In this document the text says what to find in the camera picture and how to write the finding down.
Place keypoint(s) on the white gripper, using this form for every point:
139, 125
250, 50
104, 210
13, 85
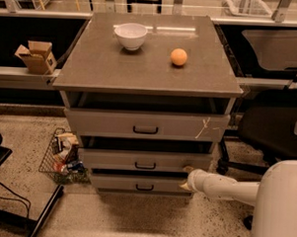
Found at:
196, 181

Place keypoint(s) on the grey drawer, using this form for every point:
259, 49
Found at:
145, 154
139, 182
155, 125

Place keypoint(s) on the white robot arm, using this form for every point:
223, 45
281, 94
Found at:
274, 197

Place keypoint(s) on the grey bottom drawer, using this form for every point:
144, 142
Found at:
139, 182

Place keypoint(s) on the grey drawer cabinet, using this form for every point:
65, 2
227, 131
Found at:
100, 74

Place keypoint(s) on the grey top drawer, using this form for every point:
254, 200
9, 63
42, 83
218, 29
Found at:
155, 125

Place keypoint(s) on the black office chair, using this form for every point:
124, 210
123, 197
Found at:
269, 124

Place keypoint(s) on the orange fruit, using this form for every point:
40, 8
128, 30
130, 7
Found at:
178, 56

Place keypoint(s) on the white bowl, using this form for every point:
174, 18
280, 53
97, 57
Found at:
131, 35

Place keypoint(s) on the open cardboard box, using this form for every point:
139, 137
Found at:
37, 57

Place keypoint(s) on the black stand base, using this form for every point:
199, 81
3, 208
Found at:
25, 225

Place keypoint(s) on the wire basket with items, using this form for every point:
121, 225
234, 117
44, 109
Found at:
61, 162

